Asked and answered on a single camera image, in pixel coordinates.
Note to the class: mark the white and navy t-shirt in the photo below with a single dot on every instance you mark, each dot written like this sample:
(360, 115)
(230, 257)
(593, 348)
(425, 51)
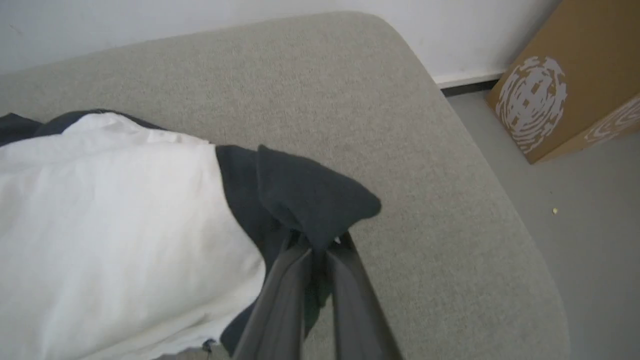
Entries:
(125, 225)

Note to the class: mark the brown cardboard box white print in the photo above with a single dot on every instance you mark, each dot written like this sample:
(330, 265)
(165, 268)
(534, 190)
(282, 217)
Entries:
(570, 80)

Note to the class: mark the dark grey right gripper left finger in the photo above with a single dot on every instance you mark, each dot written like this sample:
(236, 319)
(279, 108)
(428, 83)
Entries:
(277, 310)

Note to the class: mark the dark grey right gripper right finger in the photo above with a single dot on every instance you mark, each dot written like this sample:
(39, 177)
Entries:
(357, 310)

